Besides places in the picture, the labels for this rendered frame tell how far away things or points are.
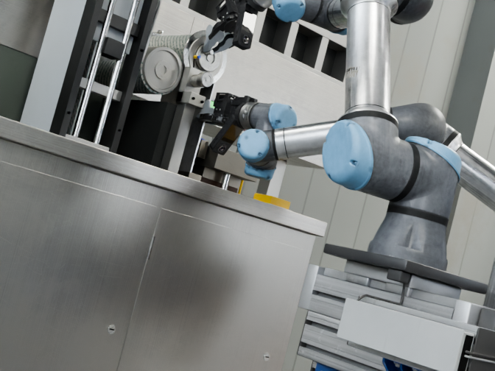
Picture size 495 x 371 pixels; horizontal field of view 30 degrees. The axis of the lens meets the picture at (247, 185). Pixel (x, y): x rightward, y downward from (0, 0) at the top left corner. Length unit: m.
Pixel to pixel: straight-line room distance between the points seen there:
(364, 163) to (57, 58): 1.05
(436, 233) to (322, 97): 1.61
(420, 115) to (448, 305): 0.66
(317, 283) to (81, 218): 0.55
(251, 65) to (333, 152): 1.40
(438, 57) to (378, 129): 3.71
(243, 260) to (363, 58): 0.75
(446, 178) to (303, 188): 3.04
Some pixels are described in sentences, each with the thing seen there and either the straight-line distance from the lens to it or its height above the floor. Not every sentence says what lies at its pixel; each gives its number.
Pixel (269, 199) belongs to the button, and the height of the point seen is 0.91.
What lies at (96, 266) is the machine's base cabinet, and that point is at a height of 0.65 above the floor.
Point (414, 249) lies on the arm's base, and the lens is 1.70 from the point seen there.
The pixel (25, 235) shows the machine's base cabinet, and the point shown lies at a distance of 1.99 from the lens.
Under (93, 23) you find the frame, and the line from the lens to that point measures 2.19.
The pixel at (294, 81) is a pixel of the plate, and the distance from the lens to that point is 3.19.
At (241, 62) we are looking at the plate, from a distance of 3.03.
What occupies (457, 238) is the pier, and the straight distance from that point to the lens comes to 5.24.
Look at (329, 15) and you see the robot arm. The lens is 2.28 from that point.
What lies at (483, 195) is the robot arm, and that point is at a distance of 2.26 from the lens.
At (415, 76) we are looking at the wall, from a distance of 5.25.
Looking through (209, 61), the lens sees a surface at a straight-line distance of 2.51.
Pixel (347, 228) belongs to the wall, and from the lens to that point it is 4.97.
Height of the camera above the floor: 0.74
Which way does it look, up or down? 5 degrees up
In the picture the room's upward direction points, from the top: 15 degrees clockwise
